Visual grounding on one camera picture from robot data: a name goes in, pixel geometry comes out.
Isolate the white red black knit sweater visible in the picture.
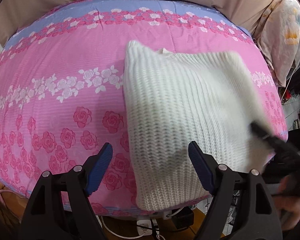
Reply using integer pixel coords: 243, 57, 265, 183
123, 41, 271, 211

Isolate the pink rose pattern quilt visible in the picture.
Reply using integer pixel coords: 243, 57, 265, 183
0, 0, 288, 217

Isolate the floral pale pillow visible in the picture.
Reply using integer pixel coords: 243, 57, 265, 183
254, 0, 300, 87

